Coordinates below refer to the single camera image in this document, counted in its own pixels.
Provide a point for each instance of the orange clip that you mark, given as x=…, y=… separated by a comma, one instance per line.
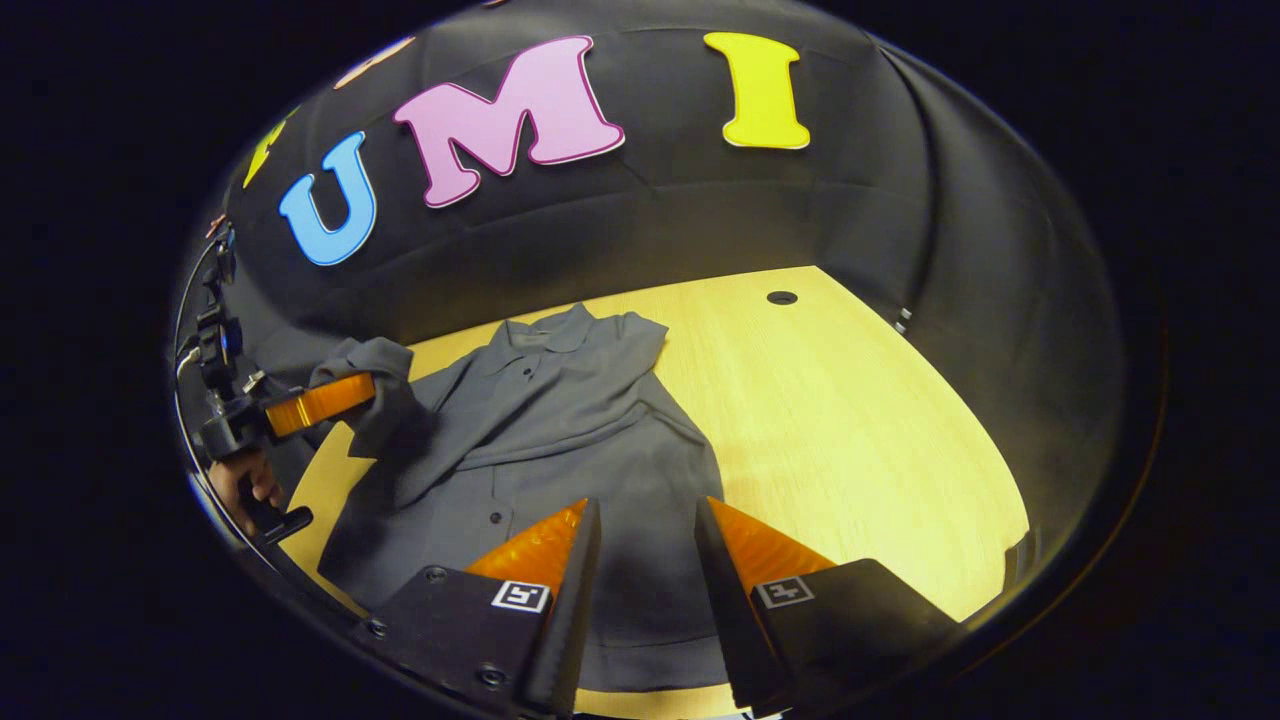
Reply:
x=216, y=224

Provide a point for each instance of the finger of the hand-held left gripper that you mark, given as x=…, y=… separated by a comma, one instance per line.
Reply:
x=320, y=403

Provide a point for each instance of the black backdrop cloth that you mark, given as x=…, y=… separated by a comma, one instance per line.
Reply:
x=700, y=200

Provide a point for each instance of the grey button-up shirt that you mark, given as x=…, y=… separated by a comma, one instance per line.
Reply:
x=560, y=420

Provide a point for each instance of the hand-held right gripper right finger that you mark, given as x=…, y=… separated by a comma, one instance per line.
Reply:
x=725, y=600

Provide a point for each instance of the white clip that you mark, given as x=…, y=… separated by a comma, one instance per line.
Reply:
x=903, y=320

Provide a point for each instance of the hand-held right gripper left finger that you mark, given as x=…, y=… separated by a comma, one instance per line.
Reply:
x=575, y=600

